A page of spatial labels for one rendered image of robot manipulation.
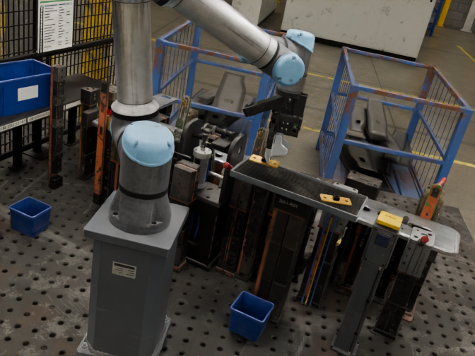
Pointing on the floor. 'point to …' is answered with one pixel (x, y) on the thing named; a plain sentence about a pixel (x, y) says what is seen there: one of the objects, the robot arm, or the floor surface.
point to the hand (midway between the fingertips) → (267, 156)
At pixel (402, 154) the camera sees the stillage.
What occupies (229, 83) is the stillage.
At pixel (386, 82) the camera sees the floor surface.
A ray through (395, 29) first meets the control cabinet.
